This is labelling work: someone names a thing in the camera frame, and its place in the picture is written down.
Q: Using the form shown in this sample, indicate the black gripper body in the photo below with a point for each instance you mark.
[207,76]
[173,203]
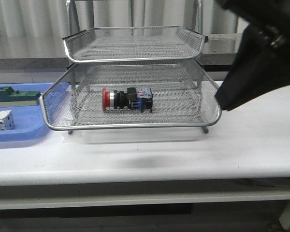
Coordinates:
[262,63]

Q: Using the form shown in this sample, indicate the silver mesh tray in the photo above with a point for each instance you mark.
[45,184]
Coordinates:
[133,44]
[183,96]

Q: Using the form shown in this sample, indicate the red emergency stop button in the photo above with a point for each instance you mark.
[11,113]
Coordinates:
[140,98]

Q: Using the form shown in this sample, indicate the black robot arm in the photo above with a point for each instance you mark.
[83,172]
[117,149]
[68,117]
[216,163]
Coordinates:
[240,7]

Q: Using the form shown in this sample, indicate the dark grey back counter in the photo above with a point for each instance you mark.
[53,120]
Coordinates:
[22,53]

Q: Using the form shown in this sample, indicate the blue plastic tray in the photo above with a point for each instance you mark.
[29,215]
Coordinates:
[28,120]

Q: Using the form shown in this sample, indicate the green terminal block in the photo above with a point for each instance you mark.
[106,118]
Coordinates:
[8,94]

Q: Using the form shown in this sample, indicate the white circuit breaker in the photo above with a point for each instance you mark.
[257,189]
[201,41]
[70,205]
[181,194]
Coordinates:
[6,120]

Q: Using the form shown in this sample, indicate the silver metal rack frame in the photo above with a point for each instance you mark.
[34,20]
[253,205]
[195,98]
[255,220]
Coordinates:
[72,18]

